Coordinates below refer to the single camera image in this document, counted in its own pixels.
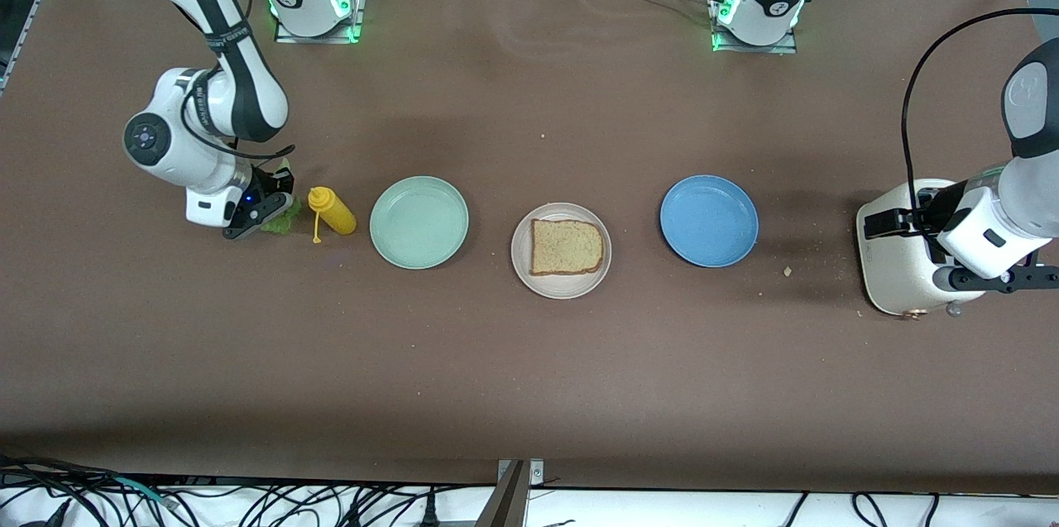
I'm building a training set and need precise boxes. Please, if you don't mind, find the green lettuce leaf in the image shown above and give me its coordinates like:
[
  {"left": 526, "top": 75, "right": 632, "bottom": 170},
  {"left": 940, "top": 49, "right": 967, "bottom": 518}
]
[{"left": 258, "top": 194, "right": 304, "bottom": 237}]

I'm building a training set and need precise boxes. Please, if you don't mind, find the yellow mustard squeeze bottle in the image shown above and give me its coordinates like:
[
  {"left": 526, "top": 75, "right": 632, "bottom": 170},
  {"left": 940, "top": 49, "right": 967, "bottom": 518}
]
[{"left": 307, "top": 186, "right": 358, "bottom": 245}]

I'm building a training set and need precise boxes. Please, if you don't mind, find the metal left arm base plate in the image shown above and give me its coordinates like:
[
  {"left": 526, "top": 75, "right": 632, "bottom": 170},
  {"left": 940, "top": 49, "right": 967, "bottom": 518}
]
[{"left": 710, "top": 0, "right": 799, "bottom": 55}]

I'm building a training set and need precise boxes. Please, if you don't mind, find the tangled black cable bundle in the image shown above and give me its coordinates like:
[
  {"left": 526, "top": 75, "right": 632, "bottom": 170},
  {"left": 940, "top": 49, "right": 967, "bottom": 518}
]
[{"left": 0, "top": 454, "right": 497, "bottom": 527}]

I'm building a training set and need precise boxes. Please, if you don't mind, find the metal table edge bracket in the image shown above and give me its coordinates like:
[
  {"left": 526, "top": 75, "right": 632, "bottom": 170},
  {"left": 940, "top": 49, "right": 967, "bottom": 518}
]
[{"left": 474, "top": 458, "right": 545, "bottom": 527}]

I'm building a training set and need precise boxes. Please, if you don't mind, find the beige round plate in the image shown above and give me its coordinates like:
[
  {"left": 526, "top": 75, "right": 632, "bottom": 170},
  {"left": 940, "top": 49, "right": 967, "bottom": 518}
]
[{"left": 510, "top": 202, "right": 613, "bottom": 300}]

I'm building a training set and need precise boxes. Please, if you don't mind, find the blue round plate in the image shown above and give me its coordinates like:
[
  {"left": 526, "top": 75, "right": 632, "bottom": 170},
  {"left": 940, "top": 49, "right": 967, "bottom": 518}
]
[{"left": 659, "top": 174, "right": 760, "bottom": 269}]

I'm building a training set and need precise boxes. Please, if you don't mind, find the brown bread slice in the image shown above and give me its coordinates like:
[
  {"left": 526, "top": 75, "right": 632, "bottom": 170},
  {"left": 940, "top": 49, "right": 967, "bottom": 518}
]
[{"left": 529, "top": 218, "right": 605, "bottom": 277}]

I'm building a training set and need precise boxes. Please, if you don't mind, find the thin black floor cable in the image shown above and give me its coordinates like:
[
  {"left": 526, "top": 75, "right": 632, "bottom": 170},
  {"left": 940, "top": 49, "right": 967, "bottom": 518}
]
[{"left": 778, "top": 492, "right": 810, "bottom": 527}]

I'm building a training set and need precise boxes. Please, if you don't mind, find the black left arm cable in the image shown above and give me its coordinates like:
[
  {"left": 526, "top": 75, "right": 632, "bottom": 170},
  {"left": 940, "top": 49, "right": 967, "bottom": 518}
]
[{"left": 902, "top": 7, "right": 1059, "bottom": 218}]

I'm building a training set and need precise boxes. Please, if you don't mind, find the white toaster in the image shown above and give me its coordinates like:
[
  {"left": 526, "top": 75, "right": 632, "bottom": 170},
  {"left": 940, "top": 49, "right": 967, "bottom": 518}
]
[{"left": 855, "top": 178, "right": 991, "bottom": 319}]

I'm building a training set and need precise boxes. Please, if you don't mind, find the teal cable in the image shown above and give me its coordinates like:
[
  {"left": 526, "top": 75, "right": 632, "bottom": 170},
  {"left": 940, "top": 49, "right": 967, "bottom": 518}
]
[{"left": 112, "top": 474, "right": 179, "bottom": 509}]

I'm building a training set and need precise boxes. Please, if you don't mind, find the green round plate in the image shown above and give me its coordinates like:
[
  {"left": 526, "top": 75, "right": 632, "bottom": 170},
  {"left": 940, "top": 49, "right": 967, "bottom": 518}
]
[{"left": 369, "top": 175, "right": 470, "bottom": 271}]

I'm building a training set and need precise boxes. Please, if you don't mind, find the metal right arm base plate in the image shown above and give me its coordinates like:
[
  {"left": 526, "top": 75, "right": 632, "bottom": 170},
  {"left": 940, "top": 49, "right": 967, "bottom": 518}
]
[{"left": 275, "top": 0, "right": 363, "bottom": 45}]

